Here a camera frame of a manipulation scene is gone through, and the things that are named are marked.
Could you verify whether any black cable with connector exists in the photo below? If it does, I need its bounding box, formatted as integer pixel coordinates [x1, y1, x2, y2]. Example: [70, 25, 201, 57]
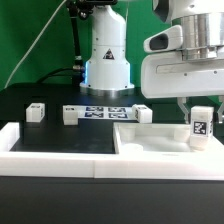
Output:
[39, 0, 88, 85]

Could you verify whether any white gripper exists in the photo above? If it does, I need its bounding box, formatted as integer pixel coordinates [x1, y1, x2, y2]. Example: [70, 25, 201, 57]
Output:
[141, 51, 224, 124]

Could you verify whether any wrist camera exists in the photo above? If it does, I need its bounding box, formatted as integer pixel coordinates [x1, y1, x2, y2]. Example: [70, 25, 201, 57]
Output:
[143, 25, 183, 53]

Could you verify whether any white U-shaped fence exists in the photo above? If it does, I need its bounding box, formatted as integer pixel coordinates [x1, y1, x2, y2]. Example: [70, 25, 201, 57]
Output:
[0, 122, 224, 180]

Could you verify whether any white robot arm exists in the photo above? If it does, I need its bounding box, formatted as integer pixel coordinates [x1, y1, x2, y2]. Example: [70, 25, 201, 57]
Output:
[66, 0, 224, 121]

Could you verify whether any white cable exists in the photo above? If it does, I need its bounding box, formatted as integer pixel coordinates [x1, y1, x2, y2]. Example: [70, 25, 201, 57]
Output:
[3, 0, 68, 90]

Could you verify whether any white square tabletop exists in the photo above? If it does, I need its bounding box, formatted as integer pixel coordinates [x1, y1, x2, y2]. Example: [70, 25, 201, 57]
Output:
[113, 122, 224, 154]

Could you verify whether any fiducial tag sheet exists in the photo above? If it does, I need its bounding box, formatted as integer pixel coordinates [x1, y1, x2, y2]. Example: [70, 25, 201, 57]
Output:
[77, 106, 134, 120]

